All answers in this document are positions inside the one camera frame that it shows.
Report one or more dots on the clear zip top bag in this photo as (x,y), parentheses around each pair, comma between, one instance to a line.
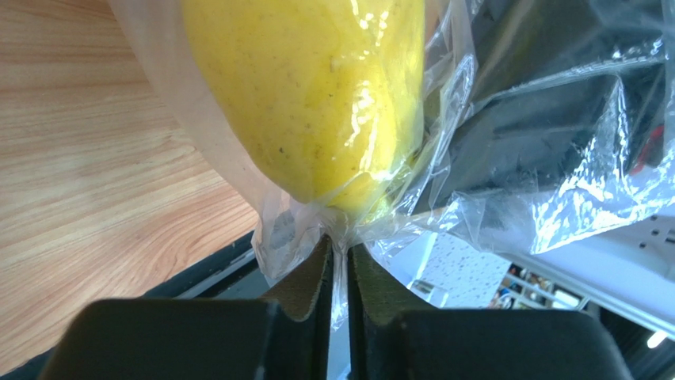
(287,230)

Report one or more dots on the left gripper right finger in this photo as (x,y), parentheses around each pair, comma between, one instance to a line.
(394,334)

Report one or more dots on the right idle robot arm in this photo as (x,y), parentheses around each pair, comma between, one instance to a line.
(625,261)

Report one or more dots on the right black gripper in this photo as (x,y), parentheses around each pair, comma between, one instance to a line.
(569,99)

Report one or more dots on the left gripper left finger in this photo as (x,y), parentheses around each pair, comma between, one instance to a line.
(284,334)

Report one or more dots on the yellow toy bananas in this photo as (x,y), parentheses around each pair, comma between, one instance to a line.
(324,96)

